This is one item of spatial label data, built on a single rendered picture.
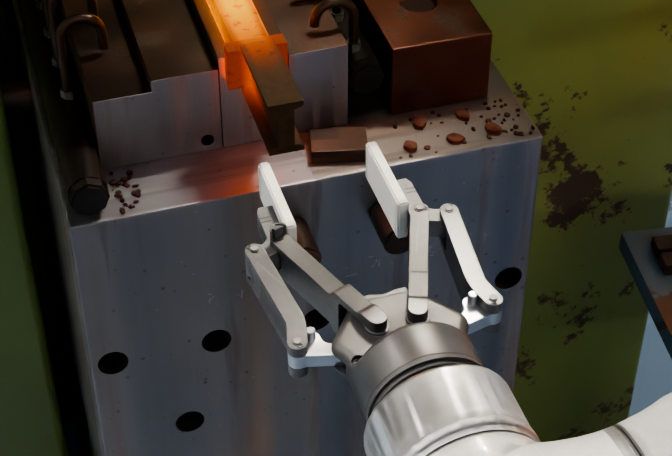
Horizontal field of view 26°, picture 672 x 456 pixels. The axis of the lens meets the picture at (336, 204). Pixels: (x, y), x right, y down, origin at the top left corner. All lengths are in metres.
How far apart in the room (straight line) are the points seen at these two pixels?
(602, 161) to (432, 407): 0.76
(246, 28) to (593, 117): 0.47
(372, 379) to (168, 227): 0.33
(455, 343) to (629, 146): 0.71
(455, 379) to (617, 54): 0.69
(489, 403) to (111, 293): 0.44
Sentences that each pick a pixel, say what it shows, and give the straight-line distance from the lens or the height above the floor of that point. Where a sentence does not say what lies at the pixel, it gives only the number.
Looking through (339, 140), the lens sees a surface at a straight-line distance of 1.14.
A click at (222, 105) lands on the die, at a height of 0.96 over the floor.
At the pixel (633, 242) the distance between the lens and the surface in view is 1.38.
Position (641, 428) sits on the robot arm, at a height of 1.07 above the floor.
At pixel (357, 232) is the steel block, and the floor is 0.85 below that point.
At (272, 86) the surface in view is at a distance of 1.04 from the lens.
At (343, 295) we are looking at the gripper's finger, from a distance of 0.88.
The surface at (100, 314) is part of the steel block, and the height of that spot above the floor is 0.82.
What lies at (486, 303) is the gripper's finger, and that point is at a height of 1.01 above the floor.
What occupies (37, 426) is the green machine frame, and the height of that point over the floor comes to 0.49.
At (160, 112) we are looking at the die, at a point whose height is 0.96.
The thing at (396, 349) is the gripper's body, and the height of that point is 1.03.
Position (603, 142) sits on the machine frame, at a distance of 1.49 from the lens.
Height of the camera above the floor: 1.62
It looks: 40 degrees down
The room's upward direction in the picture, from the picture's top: straight up
